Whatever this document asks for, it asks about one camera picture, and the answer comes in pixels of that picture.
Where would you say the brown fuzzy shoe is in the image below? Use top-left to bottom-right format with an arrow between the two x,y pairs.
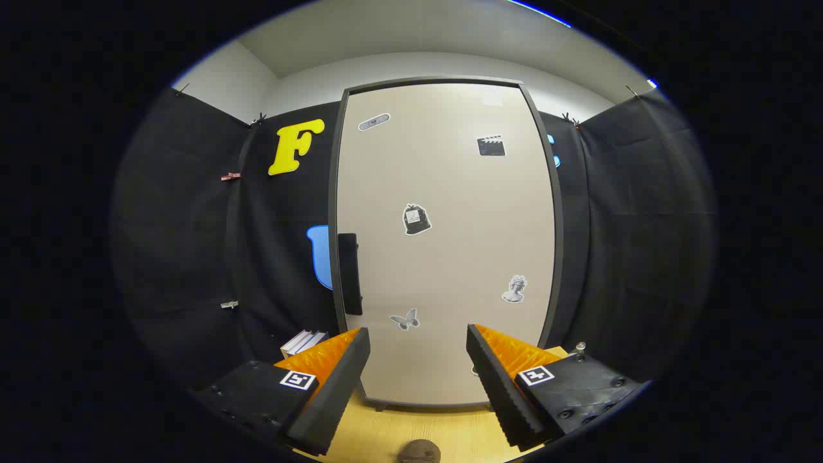
397,439 -> 442,463

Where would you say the dark grey shoe cabinet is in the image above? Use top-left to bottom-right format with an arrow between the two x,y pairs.
327,76 -> 565,413

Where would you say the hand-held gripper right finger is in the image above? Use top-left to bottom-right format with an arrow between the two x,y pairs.
466,323 -> 646,451

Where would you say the white book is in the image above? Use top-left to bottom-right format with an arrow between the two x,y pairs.
280,329 -> 313,359

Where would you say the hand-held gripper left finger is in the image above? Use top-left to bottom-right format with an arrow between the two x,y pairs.
192,327 -> 372,457

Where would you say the black door handle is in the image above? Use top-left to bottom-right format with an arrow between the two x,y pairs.
338,233 -> 365,316

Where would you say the black backdrop cloth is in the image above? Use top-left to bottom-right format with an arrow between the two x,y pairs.
109,87 -> 718,388

